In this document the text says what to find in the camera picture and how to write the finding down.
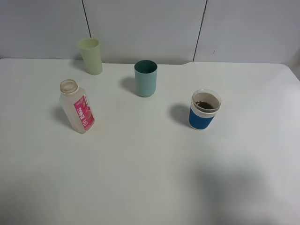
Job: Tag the clear bottle with pink label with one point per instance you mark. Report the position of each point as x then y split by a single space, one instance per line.
75 104

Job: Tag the teal plastic cup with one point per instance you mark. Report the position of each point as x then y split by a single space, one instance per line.
145 78

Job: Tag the pale green plastic cup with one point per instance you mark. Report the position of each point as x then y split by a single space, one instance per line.
90 52

